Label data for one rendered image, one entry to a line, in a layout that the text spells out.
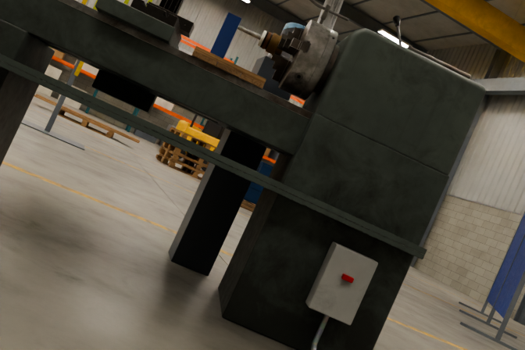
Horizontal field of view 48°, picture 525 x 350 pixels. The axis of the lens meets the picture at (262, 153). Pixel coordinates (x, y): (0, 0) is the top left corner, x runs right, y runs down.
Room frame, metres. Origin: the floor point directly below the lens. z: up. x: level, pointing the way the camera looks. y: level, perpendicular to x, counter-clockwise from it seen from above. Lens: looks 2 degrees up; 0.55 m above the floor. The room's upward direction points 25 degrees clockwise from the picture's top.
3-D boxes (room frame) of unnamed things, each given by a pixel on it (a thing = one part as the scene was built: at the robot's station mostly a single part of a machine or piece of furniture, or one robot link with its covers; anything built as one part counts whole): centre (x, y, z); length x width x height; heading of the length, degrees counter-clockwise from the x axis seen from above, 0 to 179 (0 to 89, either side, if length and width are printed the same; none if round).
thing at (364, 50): (2.56, -0.40, 1.06); 0.59 x 0.48 x 0.39; 96
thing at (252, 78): (2.47, 0.27, 0.89); 0.36 x 0.30 x 0.04; 6
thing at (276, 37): (2.49, 0.15, 1.08); 0.09 x 0.09 x 0.09; 6
